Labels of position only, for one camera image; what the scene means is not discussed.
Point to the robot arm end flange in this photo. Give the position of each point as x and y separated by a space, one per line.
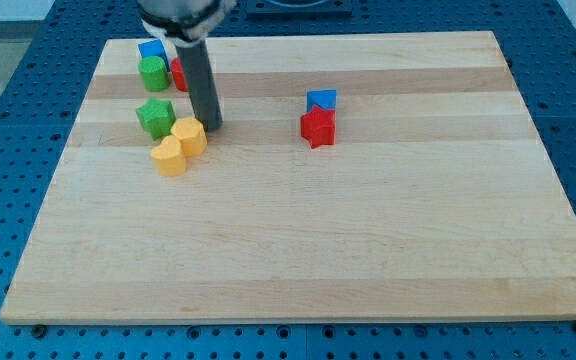
184 22

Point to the red star block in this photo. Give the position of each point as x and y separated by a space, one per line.
318 126

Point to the green star block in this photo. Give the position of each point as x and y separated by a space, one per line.
156 117

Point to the red circle block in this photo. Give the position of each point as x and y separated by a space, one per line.
178 75

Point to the blue cube block right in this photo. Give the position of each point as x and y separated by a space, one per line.
323 98

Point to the blue cube block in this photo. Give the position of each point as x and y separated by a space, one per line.
323 98
156 48

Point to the yellow hexagon block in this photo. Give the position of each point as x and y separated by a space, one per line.
191 134

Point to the yellow heart block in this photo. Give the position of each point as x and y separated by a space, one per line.
168 157

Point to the wooden board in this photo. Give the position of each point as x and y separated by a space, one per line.
437 202

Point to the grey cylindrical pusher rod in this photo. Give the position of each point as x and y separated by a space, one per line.
200 83

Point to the green cylinder block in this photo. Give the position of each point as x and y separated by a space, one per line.
154 74

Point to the blue cube block left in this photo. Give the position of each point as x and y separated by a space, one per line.
156 48

